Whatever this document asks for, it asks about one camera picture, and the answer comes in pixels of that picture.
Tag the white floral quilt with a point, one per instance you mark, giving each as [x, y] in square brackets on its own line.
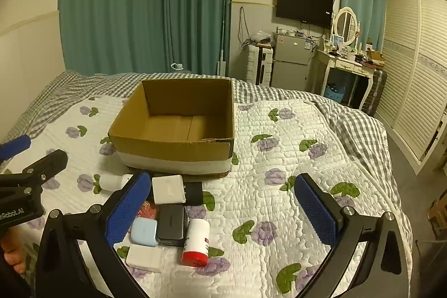
[262, 200]

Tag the person's left hand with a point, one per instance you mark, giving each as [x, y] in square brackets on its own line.
[10, 249]

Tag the white power bank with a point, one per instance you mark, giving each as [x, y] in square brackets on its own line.
[144, 258]

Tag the red patterned small case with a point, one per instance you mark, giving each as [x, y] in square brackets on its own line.
[149, 210]

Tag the wide teal curtain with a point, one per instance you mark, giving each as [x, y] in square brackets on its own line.
[115, 4]

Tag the silver small fridge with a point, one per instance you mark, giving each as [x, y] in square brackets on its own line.
[290, 60]

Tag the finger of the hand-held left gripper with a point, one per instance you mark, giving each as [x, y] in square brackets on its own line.
[49, 165]
[14, 147]

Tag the black and white bottle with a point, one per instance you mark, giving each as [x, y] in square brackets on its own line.
[170, 223]

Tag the black wall television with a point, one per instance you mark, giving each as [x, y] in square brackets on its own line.
[302, 6]

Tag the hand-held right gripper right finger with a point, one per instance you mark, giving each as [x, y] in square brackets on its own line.
[316, 210]

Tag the white oval vanity mirror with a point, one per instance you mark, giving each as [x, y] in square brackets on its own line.
[345, 25]

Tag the white dressing table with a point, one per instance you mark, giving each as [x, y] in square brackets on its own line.
[344, 64]

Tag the clear plastic bag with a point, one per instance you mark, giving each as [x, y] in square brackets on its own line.
[261, 37]

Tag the clear water jug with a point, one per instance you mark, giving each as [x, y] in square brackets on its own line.
[176, 66]

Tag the dark suitcase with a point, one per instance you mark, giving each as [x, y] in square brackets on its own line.
[376, 88]

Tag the black case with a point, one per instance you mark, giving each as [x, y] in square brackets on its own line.
[193, 194]

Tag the light blue earbud case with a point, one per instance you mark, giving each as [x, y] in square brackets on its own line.
[145, 231]

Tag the white square charger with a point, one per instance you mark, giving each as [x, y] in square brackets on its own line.
[169, 189]

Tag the white louvered wardrobe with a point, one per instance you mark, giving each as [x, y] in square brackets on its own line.
[412, 74]

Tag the blue plastic basket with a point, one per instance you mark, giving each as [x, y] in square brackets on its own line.
[333, 94]

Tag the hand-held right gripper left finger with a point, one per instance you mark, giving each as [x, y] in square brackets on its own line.
[129, 209]

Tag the white cylindrical charger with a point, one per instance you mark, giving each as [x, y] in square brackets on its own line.
[111, 182]

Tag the brown cardboard box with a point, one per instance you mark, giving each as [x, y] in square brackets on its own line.
[167, 148]

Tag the white bottle with red cap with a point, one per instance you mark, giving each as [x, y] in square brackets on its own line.
[196, 235]

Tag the white mop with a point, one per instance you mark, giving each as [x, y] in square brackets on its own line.
[221, 67]

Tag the wooden stool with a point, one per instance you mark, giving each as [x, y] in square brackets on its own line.
[439, 214]

